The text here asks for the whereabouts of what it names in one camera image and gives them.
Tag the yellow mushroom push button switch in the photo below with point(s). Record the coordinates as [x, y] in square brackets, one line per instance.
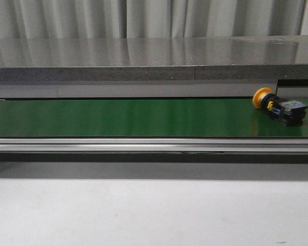
[285, 111]

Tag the green conveyor belt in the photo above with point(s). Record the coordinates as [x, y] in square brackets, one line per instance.
[213, 117]

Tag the grey speckled stone counter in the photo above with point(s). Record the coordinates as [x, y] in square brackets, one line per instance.
[153, 67]

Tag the white pleated curtain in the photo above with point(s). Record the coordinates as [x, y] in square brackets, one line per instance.
[155, 19]

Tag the aluminium conveyor frame rail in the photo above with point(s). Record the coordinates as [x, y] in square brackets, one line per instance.
[212, 144]

